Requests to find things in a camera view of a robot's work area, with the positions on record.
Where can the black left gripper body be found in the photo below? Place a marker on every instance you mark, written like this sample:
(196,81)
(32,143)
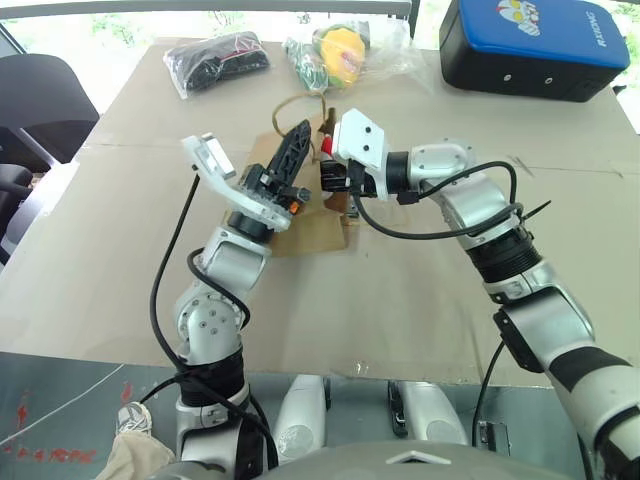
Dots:
(272,187)

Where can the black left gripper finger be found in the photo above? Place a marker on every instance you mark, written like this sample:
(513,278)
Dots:
(295,147)

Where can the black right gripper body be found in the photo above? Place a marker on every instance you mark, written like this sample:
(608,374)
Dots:
(334,176)

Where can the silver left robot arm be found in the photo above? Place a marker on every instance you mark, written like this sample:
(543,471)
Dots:
(222,320)

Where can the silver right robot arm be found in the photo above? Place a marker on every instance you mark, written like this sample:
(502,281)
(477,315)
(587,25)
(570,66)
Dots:
(540,300)

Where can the brown paper bag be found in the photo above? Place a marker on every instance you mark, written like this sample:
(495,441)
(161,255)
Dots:
(315,230)

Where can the green plush toy in plastic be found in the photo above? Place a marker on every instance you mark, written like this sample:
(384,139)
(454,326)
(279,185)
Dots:
(310,67)

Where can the yellow plush toy in plastic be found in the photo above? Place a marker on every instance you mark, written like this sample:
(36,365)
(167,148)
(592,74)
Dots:
(341,55)

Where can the black plush toy in plastic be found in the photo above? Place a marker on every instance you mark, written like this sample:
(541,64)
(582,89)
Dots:
(220,62)

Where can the brown cardboard sheet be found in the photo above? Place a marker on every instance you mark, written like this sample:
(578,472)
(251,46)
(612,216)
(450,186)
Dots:
(390,300)

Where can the black zip tie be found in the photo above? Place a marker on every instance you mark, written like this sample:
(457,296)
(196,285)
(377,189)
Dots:
(530,212)

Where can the silver robot leg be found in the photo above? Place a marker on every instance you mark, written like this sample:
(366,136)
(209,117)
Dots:
(300,420)
(432,415)

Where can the blue and black case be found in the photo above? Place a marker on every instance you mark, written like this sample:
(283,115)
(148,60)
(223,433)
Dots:
(530,45)

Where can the black office chair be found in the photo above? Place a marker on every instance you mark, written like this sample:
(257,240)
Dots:
(45,107)

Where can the white sneaker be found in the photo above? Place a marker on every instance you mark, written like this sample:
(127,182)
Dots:
(134,417)

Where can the grey robot torso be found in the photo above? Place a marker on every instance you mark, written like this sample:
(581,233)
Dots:
(400,465)

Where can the beige trouser leg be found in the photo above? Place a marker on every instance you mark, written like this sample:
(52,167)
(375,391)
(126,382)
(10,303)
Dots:
(132,457)

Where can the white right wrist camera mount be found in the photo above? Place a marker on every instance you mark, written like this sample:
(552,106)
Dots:
(361,137)

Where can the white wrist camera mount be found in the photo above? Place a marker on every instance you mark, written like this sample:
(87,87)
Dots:
(216,165)
(361,137)

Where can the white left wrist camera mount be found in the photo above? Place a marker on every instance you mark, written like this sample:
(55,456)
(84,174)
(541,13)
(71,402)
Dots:
(216,165)

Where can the grey metal rail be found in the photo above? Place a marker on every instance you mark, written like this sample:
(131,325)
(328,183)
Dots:
(200,7)

